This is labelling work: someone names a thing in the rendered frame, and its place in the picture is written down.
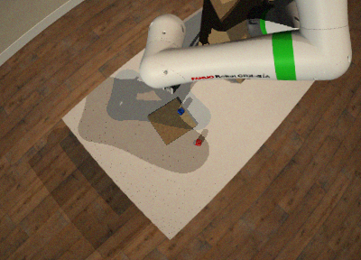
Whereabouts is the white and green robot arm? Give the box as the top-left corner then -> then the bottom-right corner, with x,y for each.
139,0 -> 352,88

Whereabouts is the red die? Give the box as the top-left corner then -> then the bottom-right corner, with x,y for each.
195,139 -> 202,146

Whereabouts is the brown textured mat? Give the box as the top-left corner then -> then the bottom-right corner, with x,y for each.
148,98 -> 197,145

